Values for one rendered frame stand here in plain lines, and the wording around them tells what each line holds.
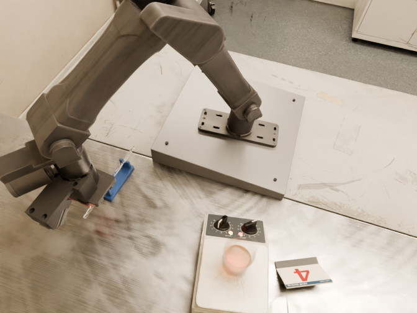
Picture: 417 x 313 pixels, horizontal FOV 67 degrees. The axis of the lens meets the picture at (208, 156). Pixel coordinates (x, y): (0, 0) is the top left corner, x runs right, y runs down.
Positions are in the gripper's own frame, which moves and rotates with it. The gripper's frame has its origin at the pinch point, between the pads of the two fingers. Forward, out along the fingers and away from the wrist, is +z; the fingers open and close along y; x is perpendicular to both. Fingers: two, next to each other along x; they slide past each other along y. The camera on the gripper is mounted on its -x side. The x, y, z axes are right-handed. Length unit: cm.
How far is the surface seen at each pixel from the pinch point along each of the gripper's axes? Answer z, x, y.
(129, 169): 2.3, 11.0, 1.1
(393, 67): 99, 220, 91
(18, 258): 2.6, -16.0, -7.9
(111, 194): 1.6, 3.3, 1.3
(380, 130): 4, 52, 56
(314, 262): 2.7, 7.8, 46.9
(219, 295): -6.1, -7.7, 31.6
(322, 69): 98, 192, 41
